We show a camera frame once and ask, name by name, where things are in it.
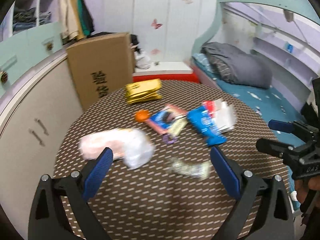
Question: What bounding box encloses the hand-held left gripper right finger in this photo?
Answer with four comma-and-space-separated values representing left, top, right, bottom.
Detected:
209, 145, 295, 240

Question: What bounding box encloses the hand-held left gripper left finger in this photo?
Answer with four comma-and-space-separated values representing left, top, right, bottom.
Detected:
27, 147, 114, 240

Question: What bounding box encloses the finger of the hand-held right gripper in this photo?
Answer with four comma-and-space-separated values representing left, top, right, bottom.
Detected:
255, 138, 298, 159
268, 119, 297, 134

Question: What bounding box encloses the pink white plastic bag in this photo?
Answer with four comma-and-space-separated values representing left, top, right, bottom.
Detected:
79, 127, 155, 170

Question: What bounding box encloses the orange ball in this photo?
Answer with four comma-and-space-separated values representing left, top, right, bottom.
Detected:
134, 110, 149, 123

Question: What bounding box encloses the person's right hand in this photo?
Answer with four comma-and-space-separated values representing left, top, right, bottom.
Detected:
290, 179, 308, 205

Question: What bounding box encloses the clear crumpled wrapper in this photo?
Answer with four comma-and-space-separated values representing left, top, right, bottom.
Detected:
166, 156, 212, 180

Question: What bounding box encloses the blue fish print bedsheet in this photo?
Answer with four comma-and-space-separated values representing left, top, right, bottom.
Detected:
200, 72, 313, 210

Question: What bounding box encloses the dark hanging cloth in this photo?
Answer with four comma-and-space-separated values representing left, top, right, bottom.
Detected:
301, 76, 320, 121

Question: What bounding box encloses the blue snack packet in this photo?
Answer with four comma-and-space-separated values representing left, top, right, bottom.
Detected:
187, 106, 227, 147

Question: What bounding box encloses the red white paper packet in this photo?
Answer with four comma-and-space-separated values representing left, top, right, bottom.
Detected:
202, 99, 237, 133

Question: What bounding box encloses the round table brown patterned cloth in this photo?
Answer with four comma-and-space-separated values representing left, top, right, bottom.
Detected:
54, 79, 293, 240

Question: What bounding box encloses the pale yellow packet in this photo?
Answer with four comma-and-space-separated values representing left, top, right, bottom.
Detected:
167, 117, 188, 139

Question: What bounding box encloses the lilac bed shelf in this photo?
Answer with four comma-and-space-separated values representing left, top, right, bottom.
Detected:
252, 36, 318, 78

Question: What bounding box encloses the grey quilt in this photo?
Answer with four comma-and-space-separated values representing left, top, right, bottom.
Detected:
201, 42, 273, 89

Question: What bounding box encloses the pink blue card packet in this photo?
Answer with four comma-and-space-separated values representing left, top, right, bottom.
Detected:
147, 104, 187, 136

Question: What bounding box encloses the white curved cabinet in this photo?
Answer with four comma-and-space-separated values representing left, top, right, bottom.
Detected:
0, 46, 84, 207

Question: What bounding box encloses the blue patterned pillow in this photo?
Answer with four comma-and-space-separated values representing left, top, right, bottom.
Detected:
192, 53, 213, 74

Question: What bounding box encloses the large cardboard box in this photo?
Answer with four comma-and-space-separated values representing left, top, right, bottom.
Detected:
65, 32, 136, 112

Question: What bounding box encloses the red bench white top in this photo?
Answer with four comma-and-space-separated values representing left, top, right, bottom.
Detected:
132, 61, 201, 84

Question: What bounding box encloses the teal drawer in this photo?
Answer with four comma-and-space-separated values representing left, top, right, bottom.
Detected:
0, 42, 22, 85
14, 21, 63, 64

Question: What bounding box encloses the black hanging jacket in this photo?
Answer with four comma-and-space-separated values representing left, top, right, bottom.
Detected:
82, 0, 95, 33

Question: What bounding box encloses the green hanging jacket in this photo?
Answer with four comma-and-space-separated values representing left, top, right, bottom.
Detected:
76, 0, 92, 37

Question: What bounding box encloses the white wardrobe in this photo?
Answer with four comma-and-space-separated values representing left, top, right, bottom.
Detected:
100, 0, 221, 64

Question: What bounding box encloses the cream hanging jacket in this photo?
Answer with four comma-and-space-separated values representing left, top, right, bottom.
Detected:
58, 0, 84, 43

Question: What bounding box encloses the dark folded clothes pile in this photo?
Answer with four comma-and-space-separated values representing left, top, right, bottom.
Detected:
12, 7, 38, 32

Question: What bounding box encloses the white cubby shelf unit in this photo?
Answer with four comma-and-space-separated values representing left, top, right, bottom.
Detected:
0, 0, 66, 38

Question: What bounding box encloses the purple plastic ring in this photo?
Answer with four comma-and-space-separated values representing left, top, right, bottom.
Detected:
163, 133, 179, 145

